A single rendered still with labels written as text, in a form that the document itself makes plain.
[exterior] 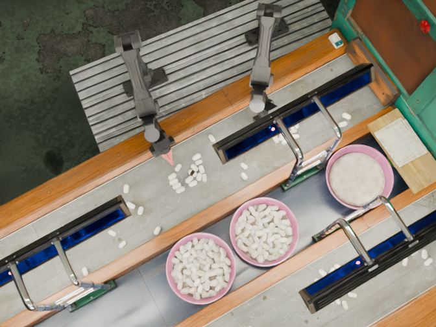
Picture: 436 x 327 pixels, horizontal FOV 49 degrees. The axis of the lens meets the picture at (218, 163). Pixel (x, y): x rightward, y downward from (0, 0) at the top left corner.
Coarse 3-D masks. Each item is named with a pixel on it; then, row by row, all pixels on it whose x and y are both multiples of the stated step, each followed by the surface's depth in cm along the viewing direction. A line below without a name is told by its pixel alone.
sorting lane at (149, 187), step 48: (288, 96) 201; (192, 144) 197; (96, 192) 192; (144, 192) 192; (192, 192) 191; (0, 240) 188; (96, 240) 187; (144, 240) 186; (0, 288) 183; (48, 288) 182
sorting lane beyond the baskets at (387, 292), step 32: (384, 224) 185; (352, 256) 182; (416, 256) 182; (288, 288) 180; (384, 288) 179; (416, 288) 178; (224, 320) 177; (256, 320) 177; (288, 320) 177; (320, 320) 176; (352, 320) 176
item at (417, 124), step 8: (336, 16) 204; (336, 24) 208; (344, 24) 201; (344, 32) 205; (352, 32) 198; (400, 96) 189; (400, 104) 192; (408, 112) 190; (408, 120) 193; (416, 120) 188; (416, 128) 191; (424, 128) 185; (424, 136) 188; (432, 136) 184; (424, 144) 191; (432, 144) 186; (432, 152) 189
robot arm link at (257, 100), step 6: (270, 78) 175; (252, 84) 178; (258, 84) 178; (270, 84) 176; (252, 90) 175; (258, 90) 174; (264, 90) 174; (252, 96) 174; (258, 96) 171; (264, 96) 176; (252, 102) 172; (258, 102) 172; (264, 102) 173; (252, 108) 174; (258, 108) 173
